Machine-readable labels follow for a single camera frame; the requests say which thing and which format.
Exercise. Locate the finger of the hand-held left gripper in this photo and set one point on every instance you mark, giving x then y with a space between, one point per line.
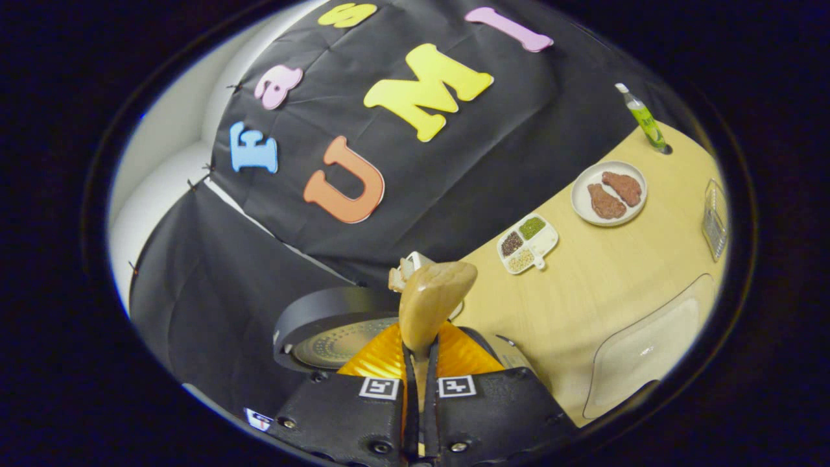
259 419

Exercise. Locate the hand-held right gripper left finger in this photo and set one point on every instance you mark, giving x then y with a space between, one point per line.
343 421

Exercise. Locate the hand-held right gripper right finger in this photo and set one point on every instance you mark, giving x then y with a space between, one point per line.
493 415

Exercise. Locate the dark grey rice cooker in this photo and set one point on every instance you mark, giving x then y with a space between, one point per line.
324 311

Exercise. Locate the wooden spoon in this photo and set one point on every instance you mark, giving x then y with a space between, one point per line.
431 298

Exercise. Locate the clear plastic box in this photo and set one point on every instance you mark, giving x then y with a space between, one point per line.
609 389

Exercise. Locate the white divided bean dish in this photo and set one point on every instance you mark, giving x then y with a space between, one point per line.
545 243

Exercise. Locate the white round plate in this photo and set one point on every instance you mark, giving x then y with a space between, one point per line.
583 201

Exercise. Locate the brown meat piece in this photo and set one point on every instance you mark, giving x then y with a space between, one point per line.
606 202
624 188

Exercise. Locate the green drink bottle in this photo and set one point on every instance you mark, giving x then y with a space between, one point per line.
645 120

